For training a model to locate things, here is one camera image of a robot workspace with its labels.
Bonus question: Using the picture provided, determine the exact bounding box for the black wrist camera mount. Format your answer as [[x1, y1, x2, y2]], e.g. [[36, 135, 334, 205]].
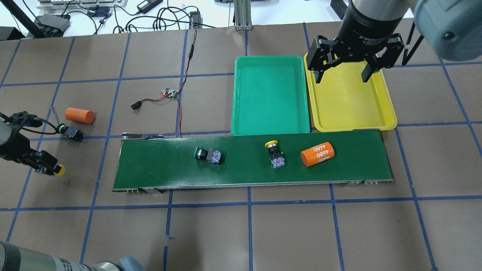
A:
[[0, 111, 43, 131]]

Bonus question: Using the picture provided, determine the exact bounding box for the green conveyor belt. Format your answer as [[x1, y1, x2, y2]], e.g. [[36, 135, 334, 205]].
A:
[[112, 130, 393, 192]]

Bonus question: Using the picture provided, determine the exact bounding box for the plain orange cylinder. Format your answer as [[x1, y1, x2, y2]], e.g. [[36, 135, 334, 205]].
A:
[[65, 107, 95, 125]]

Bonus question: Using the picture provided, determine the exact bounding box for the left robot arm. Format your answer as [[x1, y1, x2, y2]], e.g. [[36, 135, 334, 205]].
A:
[[1, 122, 146, 271]]

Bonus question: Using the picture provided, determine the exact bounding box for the green plastic tray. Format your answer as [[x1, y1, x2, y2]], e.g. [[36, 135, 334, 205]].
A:
[[231, 55, 311, 136]]

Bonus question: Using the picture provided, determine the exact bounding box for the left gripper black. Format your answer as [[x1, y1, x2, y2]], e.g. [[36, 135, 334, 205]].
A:
[[15, 150, 58, 170]]

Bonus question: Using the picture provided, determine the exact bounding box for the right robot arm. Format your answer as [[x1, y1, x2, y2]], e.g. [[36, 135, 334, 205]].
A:
[[306, 0, 482, 83]]

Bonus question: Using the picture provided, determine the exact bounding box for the yellow plastic tray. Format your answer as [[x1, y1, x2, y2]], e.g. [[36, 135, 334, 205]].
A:
[[306, 62, 398, 132]]

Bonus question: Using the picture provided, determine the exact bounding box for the green push button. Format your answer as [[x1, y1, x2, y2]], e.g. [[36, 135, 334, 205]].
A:
[[194, 146, 222, 165], [56, 123, 83, 141]]

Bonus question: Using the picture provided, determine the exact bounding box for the black inline switch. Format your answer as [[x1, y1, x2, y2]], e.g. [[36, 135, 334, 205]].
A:
[[130, 100, 143, 110]]

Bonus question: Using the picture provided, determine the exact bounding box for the yellow push button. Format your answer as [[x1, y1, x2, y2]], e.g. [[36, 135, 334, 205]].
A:
[[265, 140, 286, 169], [35, 164, 66, 177]]

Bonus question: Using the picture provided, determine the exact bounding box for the red black power wire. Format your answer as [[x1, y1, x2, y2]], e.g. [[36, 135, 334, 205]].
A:
[[139, 30, 198, 138]]

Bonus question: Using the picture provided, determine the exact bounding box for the small motor controller board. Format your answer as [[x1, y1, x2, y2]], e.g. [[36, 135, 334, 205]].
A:
[[160, 88, 179, 100]]

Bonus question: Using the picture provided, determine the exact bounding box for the orange cylinder printed 4680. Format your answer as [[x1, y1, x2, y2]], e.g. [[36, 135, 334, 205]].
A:
[[300, 142, 335, 167]]

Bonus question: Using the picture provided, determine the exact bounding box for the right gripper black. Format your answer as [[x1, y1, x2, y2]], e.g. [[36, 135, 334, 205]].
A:
[[307, 35, 404, 84]]

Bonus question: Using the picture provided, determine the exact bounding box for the aluminium frame post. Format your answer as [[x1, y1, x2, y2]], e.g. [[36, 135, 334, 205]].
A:
[[233, 0, 253, 31]]

